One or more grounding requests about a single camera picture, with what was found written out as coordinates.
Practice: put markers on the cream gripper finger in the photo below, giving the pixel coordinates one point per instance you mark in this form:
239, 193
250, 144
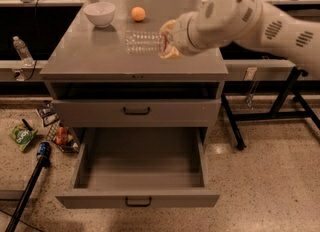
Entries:
169, 52
167, 27

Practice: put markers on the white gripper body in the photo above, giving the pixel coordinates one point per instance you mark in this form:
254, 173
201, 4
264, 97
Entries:
179, 36

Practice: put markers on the clear plastic water bottle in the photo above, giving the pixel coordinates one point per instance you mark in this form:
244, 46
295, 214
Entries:
144, 43

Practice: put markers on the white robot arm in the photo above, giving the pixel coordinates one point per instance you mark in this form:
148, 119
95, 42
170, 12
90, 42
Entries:
255, 25

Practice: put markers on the grey metal drawer cabinet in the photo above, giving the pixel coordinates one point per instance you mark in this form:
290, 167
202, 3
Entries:
92, 64

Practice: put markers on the closed grey upper drawer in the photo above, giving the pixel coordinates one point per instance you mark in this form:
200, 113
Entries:
164, 113

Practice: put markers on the open grey bottom drawer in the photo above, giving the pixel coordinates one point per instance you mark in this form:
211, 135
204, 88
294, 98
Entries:
166, 164

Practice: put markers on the upright water bottle background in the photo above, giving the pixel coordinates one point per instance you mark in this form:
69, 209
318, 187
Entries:
23, 51

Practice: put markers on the orange fruit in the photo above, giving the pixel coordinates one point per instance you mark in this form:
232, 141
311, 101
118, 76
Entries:
138, 14

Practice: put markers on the white ceramic bowl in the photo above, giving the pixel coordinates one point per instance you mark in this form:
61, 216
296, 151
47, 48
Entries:
100, 14

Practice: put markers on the dark snack packet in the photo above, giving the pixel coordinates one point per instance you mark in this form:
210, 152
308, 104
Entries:
47, 113

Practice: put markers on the black pole with blue tip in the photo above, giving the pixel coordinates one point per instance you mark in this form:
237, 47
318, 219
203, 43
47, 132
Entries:
43, 160

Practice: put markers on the green snack bag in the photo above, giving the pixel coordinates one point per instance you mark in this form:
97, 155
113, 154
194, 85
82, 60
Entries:
22, 136

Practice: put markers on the black drawer handle upper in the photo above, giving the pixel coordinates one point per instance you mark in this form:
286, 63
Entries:
138, 111

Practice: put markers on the black drawer handle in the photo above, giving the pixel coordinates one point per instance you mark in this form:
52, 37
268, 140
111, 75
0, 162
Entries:
138, 202
138, 111

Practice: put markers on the black table stand frame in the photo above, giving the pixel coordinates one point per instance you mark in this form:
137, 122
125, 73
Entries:
274, 113

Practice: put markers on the wire basket with items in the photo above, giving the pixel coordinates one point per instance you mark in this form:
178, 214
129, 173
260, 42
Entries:
61, 137

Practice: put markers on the black drawer handle lower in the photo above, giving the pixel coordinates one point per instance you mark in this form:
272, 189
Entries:
138, 202

